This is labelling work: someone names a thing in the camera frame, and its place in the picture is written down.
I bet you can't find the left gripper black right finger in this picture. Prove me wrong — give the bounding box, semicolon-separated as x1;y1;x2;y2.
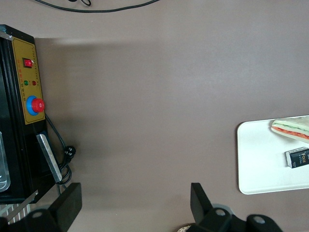
190;182;234;232

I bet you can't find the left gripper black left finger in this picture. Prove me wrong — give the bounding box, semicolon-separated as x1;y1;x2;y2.
24;182;83;232

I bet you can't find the cream plastic tray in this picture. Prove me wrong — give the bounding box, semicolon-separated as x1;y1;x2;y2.
236;118;309;195

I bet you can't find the black sealing machine yellow panel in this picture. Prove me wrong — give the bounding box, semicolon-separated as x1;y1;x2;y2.
0;24;63;205

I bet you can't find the black tissue pack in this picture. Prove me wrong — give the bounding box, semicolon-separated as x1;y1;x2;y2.
284;146;309;169

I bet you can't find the wrapped triangle sandwich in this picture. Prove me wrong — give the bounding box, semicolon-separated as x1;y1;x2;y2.
269;115;309;145

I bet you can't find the black machine power cable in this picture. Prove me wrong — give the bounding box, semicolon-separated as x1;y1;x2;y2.
44;113;78;194

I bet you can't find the white wire rack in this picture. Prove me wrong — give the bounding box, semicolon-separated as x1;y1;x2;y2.
0;202;32;226

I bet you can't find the long black cable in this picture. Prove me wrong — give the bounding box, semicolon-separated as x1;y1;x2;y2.
36;0;161;13

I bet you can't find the looped black cable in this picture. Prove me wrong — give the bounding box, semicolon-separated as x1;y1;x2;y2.
69;0;93;7

